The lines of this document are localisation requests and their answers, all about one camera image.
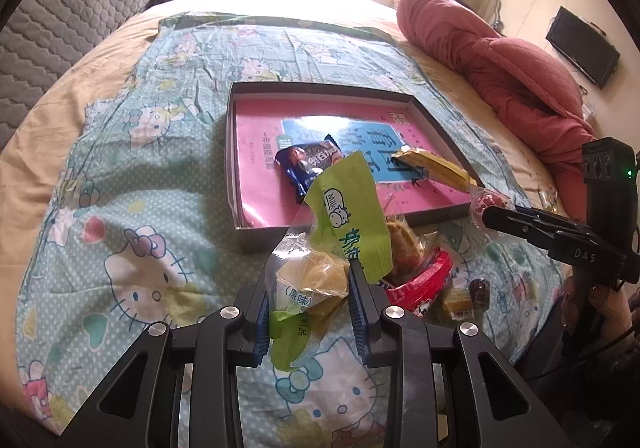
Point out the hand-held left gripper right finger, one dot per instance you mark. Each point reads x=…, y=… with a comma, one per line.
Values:
x=357, y=323

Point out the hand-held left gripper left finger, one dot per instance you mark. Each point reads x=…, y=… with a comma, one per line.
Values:
x=260, y=328

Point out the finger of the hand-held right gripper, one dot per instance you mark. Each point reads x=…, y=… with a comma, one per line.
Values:
x=505, y=225
x=555, y=218

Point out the round red candy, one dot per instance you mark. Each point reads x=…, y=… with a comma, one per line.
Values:
x=487, y=203

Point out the red snack packet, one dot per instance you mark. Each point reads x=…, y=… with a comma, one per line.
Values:
x=420, y=290

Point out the dark brown candy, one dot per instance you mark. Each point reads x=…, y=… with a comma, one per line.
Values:
x=480, y=293

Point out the clear pastry packet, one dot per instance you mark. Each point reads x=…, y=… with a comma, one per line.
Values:
x=402, y=248

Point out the small yellow cake packet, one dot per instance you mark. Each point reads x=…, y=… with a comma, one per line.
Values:
x=457, y=303

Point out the green snack packet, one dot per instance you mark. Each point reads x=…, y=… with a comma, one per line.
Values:
x=345, y=208

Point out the shallow box pink book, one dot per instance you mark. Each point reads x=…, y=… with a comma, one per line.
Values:
x=260, y=188

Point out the person's right hand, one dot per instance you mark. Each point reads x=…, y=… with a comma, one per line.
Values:
x=612, y=308

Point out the small yellowish candy wrapper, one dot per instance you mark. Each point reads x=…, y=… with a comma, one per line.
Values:
x=547, y=202

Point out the yellow snack packet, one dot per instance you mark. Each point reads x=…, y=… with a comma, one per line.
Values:
x=440, y=168

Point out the pink quilt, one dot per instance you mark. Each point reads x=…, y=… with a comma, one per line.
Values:
x=500, y=73

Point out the black television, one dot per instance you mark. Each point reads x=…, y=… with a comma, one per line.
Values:
x=582, y=46

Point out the blue cookie packet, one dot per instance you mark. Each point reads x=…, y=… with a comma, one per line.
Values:
x=310, y=161

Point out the cartoon cat printed blanket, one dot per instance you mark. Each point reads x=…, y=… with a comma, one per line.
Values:
x=150, y=178

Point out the beige bed sheet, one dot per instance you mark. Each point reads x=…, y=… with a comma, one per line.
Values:
x=50, y=98

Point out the grey quilted headboard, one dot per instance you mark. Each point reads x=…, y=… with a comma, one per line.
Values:
x=75, y=3

